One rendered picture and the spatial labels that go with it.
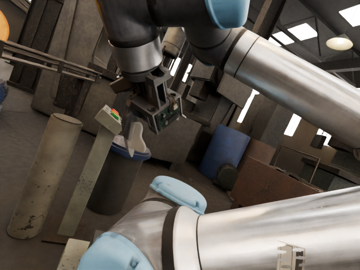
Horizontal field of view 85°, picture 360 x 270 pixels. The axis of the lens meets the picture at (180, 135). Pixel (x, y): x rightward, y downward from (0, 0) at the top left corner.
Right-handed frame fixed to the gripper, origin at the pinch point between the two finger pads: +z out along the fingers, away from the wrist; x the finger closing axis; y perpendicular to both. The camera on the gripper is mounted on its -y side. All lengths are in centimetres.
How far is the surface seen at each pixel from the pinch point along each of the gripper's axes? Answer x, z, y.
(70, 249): -30.5, 17.2, -1.9
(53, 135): -17.1, 16.5, -43.3
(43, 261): -48, 47, -23
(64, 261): -32.1, 14.8, 0.7
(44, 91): 8, 105, -251
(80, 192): -23, 42, -34
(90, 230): -32, 67, -31
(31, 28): 65, 80, -419
